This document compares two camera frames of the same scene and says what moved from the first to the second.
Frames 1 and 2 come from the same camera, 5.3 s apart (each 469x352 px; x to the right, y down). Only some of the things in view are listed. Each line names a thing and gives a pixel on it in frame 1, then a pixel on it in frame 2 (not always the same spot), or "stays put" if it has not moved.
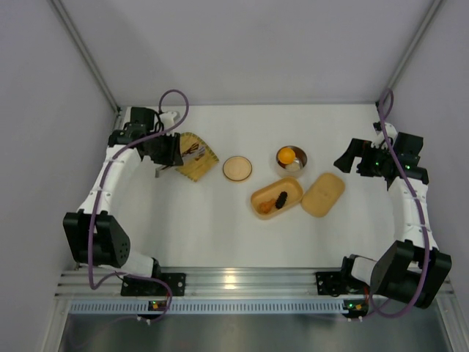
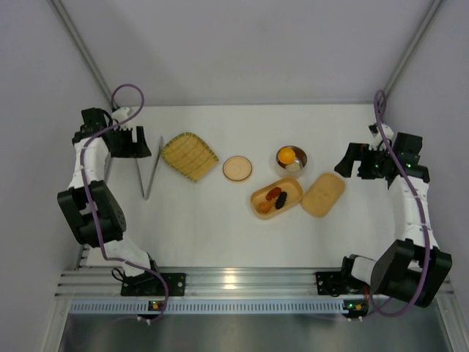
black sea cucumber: (281, 199) stays put
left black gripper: (161, 149) -> (127, 142)
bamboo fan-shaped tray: (194, 169) stays put
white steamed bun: (292, 167) stays put
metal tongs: (160, 168) -> (146, 194)
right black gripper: (365, 161) stays put
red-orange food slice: (193, 148) -> (273, 193)
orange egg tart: (286, 155) stays put
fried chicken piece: (267, 207) stays put
